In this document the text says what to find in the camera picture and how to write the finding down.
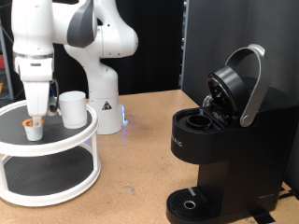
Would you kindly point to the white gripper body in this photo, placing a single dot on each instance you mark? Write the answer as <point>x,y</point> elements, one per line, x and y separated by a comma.
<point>35,90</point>

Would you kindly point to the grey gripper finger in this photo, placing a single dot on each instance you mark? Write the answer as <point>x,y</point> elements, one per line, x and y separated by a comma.
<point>37,122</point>

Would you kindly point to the white orange-lidded coffee pod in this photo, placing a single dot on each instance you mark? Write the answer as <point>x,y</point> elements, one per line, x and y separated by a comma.
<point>32,133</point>

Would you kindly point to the black Keurig coffee machine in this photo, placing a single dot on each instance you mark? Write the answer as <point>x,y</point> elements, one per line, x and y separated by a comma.
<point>249,149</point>

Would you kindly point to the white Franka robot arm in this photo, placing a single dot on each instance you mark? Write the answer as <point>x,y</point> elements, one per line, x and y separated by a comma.
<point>106,81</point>

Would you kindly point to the white two-tier turntable shelf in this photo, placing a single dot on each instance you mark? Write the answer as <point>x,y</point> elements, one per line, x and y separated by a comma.
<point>46,161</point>

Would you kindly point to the black backdrop curtain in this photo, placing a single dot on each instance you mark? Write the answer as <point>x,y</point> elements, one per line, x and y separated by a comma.
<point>155,46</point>

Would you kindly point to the dark grey backdrop board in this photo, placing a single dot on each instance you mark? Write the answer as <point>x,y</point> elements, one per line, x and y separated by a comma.
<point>218,25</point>

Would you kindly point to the black tape strip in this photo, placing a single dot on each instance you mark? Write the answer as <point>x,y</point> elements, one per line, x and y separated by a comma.
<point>263,217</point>

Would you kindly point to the grey metal frame post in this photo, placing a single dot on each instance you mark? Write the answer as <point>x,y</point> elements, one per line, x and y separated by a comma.
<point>7,81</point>

